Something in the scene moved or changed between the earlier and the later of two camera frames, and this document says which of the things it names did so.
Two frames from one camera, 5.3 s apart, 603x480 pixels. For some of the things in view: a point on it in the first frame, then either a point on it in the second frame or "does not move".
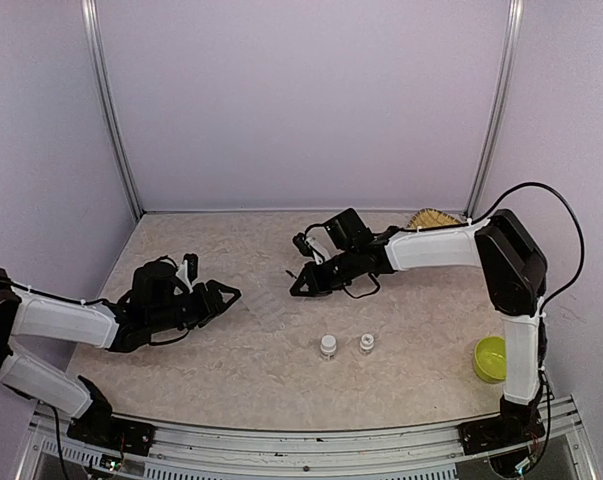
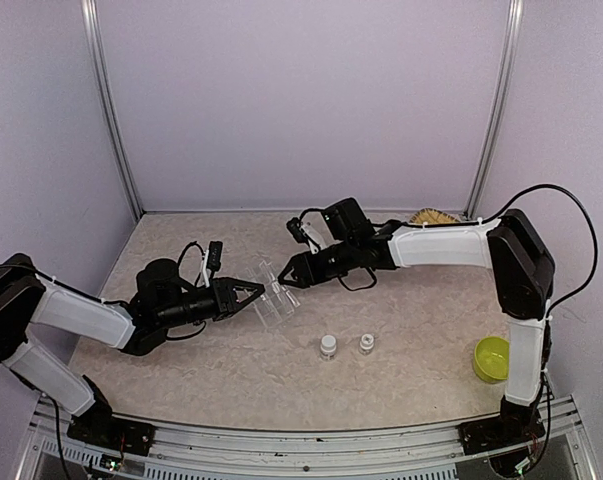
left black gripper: [216, 306] -> [227, 303]
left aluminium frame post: [105, 86] does not move
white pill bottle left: [328, 347] does not move
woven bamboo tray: [432, 218] does not move
